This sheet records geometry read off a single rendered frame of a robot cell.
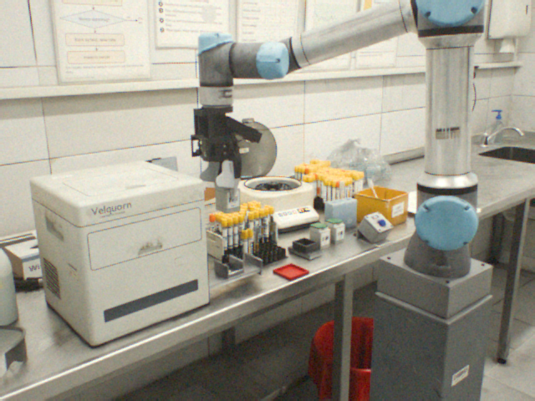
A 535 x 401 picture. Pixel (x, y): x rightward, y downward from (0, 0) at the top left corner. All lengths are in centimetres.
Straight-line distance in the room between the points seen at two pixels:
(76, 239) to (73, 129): 68
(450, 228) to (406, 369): 42
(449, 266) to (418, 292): 9
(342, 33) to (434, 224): 45
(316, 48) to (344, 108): 121
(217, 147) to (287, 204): 60
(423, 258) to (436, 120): 34
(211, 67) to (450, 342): 79
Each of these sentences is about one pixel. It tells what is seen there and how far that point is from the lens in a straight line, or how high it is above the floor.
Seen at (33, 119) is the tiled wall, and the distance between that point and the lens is 164.
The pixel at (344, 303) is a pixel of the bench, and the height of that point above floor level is 72.
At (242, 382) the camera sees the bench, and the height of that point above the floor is 27.
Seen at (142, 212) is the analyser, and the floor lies 113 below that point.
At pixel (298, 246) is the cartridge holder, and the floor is 90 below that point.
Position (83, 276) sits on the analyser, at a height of 103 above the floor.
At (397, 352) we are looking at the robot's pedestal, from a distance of 134.
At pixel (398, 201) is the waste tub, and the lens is 176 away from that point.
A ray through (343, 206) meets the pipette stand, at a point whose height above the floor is 96.
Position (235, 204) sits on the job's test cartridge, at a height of 109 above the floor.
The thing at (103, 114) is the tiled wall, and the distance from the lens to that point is 171.
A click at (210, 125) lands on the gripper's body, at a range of 116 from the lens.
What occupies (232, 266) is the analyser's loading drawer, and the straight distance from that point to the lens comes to 133.
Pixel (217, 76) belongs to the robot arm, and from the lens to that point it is 114.
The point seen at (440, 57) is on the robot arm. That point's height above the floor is 143.
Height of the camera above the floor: 145
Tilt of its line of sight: 17 degrees down
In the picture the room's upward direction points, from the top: straight up
